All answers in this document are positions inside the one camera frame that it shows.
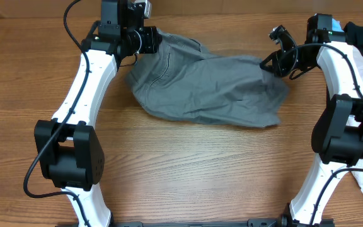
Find grey shorts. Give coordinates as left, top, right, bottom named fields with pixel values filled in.
left=125, top=32, right=289, bottom=128

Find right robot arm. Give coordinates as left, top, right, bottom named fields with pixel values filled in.
left=248, top=13, right=363, bottom=226

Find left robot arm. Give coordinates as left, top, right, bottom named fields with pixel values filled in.
left=23, top=0, right=162, bottom=226

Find light blue cloth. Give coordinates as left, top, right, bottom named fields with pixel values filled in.
left=332, top=18, right=343, bottom=32

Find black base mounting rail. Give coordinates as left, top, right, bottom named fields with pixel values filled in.
left=55, top=218, right=336, bottom=227

